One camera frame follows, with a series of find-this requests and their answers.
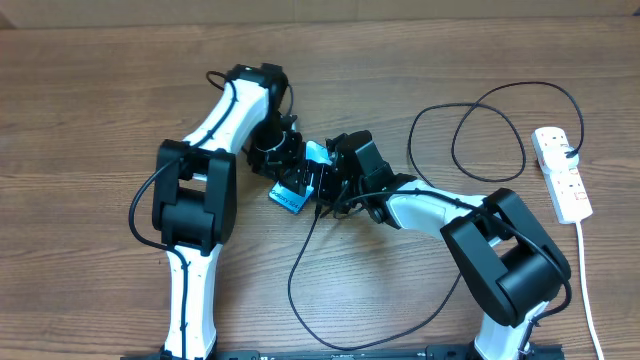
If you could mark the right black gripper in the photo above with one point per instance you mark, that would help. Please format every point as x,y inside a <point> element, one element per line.
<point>321,171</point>

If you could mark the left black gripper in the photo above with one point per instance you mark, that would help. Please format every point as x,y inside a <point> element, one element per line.
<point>288,158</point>

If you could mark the blue Samsung Galaxy smartphone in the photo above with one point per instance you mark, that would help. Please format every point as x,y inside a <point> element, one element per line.
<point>286,198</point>

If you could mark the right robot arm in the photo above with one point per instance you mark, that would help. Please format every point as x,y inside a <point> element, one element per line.
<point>513,269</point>

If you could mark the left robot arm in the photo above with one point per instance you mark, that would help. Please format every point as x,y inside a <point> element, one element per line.
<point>195,194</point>

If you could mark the white power strip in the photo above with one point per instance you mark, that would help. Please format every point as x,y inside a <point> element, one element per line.
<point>567,191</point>

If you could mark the cardboard back panel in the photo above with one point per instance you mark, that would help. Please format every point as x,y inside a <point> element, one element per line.
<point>55,14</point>

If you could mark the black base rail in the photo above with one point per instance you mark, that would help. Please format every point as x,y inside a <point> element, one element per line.
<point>432,352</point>

